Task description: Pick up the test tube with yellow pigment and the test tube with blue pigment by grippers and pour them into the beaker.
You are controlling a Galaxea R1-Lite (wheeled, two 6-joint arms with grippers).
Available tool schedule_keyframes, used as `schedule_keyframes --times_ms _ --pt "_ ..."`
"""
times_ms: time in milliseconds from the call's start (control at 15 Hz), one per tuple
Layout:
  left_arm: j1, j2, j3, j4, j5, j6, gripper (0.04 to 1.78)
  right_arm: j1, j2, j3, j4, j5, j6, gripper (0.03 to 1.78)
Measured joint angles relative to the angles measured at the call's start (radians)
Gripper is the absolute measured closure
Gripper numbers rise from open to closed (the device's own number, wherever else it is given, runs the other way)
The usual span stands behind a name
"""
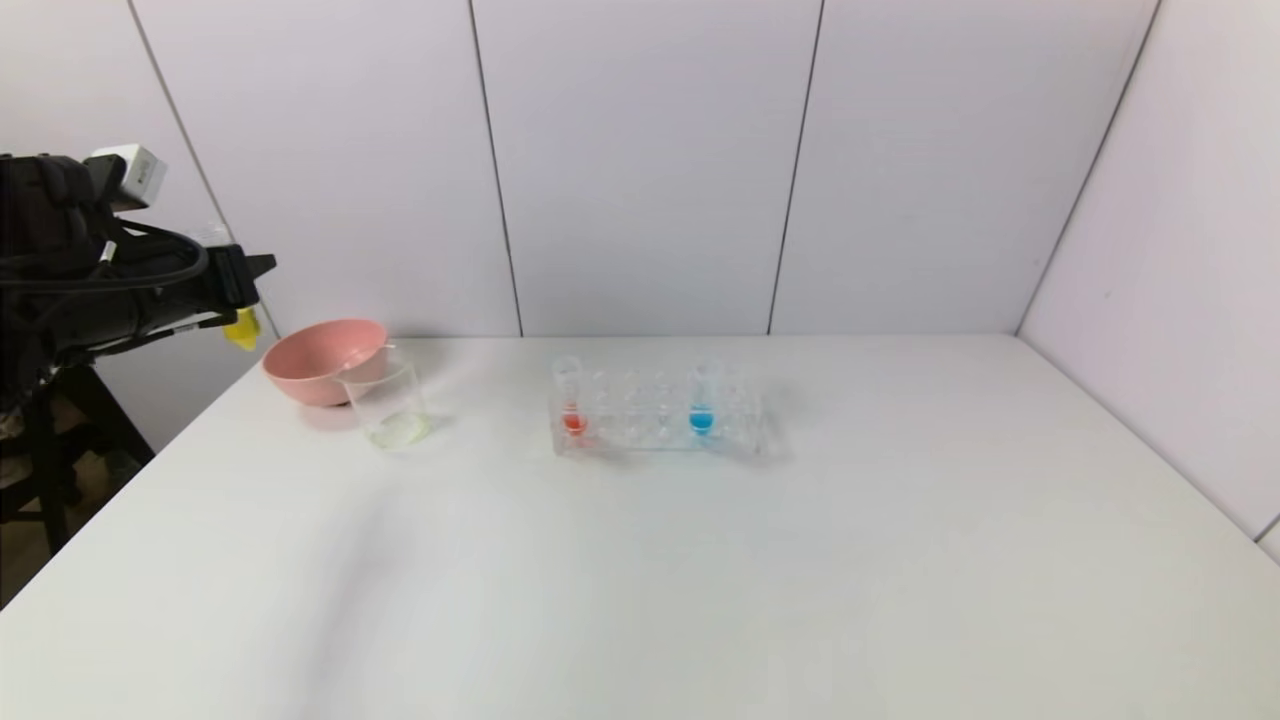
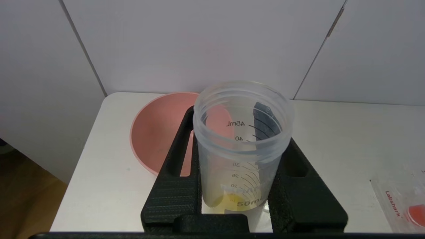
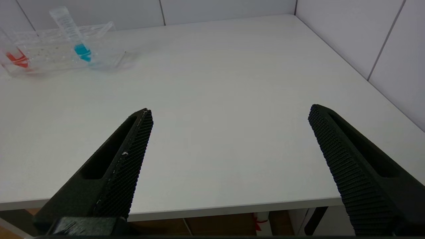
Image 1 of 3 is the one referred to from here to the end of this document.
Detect test tube with yellow pigment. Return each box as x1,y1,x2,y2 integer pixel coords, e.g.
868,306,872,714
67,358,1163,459
188,224,263,352

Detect clear acrylic test tube rack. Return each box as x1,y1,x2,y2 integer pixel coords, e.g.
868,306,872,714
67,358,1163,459
548,356,767,459

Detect test tube with blue pigment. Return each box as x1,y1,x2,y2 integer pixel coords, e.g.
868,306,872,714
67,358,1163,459
688,355,724,439

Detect test tube with red pigment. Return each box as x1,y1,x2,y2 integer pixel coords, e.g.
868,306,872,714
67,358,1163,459
552,355,588,441

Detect clear glass beaker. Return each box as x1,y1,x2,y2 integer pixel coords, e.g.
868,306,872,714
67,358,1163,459
340,347,433,451

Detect pink bowl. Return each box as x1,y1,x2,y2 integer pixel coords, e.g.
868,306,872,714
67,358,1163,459
262,319,391,408

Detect dark furniture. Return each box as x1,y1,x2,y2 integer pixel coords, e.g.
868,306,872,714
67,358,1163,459
0,340,157,607

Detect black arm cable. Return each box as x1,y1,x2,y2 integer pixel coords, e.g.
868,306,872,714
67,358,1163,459
0,222,209,293

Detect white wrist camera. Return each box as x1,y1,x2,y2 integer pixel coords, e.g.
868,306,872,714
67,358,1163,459
85,145,169,213

